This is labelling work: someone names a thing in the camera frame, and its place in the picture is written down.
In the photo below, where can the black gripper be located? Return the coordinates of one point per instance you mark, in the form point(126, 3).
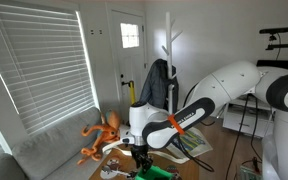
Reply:
point(140, 154)

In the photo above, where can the green plastic box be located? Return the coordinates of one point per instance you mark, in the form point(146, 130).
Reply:
point(157, 175)

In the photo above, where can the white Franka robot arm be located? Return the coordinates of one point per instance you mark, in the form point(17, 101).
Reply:
point(230, 83)

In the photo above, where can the round cartoon figure cutout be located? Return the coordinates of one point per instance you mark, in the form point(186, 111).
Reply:
point(173, 170)

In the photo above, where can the white cartoon figure cutout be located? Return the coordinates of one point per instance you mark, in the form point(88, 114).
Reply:
point(112, 170)

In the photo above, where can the wooden table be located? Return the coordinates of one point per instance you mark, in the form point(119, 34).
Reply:
point(190, 170)

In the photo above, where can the orange octopus plush toy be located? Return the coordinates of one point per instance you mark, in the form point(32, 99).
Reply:
point(105, 131)

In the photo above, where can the dark jacket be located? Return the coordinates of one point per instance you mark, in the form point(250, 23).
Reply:
point(154, 86)

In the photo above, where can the grey fabric sofa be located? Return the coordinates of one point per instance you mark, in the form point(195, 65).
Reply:
point(50, 146)

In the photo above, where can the white door with window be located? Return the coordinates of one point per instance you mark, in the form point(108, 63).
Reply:
point(130, 66)

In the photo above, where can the small green printed board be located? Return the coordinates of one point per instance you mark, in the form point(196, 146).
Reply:
point(250, 173)

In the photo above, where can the white low cabinet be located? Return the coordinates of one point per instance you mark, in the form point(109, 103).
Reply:
point(240, 123)

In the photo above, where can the white coat rack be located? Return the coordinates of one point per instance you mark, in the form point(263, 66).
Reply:
point(168, 50)

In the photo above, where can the wide white window blind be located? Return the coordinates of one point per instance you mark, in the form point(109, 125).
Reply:
point(44, 66)

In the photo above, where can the black television screen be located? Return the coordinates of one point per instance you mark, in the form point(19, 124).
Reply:
point(277, 64)

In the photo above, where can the black camera boom stand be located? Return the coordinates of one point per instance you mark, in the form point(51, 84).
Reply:
point(284, 45)

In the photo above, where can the black stereo camera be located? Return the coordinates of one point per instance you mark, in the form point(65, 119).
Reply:
point(274, 30)

